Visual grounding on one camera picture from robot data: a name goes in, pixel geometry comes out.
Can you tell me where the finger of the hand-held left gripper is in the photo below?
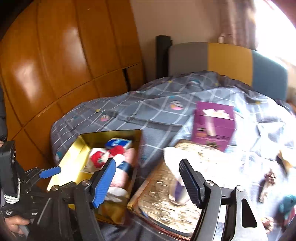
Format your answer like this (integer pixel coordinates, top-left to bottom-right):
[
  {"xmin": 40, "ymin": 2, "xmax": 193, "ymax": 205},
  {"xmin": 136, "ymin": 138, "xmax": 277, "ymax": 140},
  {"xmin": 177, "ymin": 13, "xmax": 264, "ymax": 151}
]
[{"xmin": 22, "ymin": 166, "xmax": 62, "ymax": 188}]

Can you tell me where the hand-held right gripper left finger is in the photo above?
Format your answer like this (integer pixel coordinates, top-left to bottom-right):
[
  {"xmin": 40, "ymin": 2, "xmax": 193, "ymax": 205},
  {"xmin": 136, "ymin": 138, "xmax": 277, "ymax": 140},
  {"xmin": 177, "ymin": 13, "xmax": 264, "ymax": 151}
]
[{"xmin": 30, "ymin": 159, "xmax": 116, "ymax": 241}]

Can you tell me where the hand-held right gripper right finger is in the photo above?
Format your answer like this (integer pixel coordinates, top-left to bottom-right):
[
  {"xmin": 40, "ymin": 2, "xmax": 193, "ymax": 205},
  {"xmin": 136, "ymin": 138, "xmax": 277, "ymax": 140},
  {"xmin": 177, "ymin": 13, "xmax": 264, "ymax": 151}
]
[{"xmin": 179, "ymin": 159, "xmax": 269, "ymax": 241}]

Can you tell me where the pink towel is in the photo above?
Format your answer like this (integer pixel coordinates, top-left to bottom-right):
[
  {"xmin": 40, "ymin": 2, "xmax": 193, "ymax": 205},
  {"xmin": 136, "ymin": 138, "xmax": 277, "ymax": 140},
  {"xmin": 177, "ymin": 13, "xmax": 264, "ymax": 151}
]
[{"xmin": 109, "ymin": 148, "xmax": 137, "ymax": 189}]

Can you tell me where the gold tin box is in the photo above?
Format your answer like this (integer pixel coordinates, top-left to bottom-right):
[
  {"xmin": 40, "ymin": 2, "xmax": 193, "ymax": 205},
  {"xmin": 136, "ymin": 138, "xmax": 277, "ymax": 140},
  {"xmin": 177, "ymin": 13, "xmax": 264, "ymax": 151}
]
[{"xmin": 46, "ymin": 130, "xmax": 142, "ymax": 225}]

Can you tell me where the blue tissue packet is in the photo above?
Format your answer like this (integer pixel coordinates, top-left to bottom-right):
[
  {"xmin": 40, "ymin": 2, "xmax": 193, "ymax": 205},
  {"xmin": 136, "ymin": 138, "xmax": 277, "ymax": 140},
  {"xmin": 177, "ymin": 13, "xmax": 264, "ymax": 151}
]
[{"xmin": 105, "ymin": 138, "xmax": 133, "ymax": 151}]

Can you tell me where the blue plush bear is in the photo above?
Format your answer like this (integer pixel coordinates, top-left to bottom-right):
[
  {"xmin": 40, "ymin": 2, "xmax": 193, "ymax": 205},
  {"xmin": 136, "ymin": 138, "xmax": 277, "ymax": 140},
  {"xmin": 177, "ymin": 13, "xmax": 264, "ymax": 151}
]
[{"xmin": 277, "ymin": 195, "xmax": 296, "ymax": 224}]

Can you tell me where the person's left hand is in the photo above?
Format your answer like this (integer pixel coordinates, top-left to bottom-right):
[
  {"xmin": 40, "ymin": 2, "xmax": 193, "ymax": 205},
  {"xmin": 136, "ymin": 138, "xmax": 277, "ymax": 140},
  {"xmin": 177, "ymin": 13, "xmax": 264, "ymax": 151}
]
[{"xmin": 5, "ymin": 214, "xmax": 30, "ymax": 235}]

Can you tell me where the white facial tissue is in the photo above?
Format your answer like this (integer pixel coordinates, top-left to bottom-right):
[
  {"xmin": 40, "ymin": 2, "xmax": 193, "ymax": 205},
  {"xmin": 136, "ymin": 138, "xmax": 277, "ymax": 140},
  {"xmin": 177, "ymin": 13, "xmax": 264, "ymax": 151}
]
[{"xmin": 163, "ymin": 147, "xmax": 192, "ymax": 204}]

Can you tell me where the ornate gold tissue box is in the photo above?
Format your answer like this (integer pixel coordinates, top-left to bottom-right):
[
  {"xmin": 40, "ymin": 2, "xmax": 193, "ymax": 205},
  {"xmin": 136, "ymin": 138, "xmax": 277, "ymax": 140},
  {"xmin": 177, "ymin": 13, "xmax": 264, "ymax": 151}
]
[{"xmin": 127, "ymin": 139, "xmax": 232, "ymax": 240}]

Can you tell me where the small brown scrunchie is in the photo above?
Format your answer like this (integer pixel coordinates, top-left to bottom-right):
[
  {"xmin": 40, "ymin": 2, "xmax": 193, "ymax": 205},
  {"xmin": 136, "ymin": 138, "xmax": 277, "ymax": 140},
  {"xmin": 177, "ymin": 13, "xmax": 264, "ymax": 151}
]
[{"xmin": 258, "ymin": 170, "xmax": 277, "ymax": 203}]

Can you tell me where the grey checked quilt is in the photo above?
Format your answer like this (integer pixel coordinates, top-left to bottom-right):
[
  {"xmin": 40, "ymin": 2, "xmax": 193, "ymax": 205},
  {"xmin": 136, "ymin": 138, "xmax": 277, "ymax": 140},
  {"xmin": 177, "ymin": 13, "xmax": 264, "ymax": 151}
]
[{"xmin": 50, "ymin": 71, "xmax": 296, "ymax": 241}]

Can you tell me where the wooden wardrobe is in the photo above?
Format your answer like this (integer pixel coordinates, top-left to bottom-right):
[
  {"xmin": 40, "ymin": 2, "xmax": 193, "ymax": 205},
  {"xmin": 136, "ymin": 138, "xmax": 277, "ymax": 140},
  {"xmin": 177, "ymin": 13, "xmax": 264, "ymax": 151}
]
[{"xmin": 0, "ymin": 0, "xmax": 147, "ymax": 188}]

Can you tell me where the black upright roll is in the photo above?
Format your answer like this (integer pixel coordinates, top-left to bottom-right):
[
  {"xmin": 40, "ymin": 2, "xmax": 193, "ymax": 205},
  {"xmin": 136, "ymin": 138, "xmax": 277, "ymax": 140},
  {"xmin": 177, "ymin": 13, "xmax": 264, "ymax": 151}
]
[{"xmin": 156, "ymin": 35, "xmax": 173, "ymax": 80}]

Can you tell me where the grey yellow blue headboard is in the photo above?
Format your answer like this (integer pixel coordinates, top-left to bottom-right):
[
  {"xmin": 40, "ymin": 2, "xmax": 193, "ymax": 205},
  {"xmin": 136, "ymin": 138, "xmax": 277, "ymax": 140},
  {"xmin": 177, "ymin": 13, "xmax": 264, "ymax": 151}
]
[{"xmin": 168, "ymin": 42, "xmax": 288, "ymax": 100}]

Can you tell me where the pink patterned curtain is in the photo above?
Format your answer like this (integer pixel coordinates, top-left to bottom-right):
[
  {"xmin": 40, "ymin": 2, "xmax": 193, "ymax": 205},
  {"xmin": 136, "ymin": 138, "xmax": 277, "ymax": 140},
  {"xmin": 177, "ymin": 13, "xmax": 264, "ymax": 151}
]
[{"xmin": 218, "ymin": 0, "xmax": 259, "ymax": 51}]

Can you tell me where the window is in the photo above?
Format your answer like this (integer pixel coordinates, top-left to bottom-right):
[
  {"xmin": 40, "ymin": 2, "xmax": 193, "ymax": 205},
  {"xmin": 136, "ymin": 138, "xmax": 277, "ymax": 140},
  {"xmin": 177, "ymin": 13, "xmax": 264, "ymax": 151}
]
[{"xmin": 254, "ymin": 0, "xmax": 296, "ymax": 66}]

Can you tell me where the purple carton with ribbon handle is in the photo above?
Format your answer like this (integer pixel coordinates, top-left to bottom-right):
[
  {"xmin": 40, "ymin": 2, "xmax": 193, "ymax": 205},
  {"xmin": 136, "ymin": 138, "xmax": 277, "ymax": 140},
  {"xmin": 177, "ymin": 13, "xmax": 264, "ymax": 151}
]
[{"xmin": 191, "ymin": 101, "xmax": 236, "ymax": 152}]

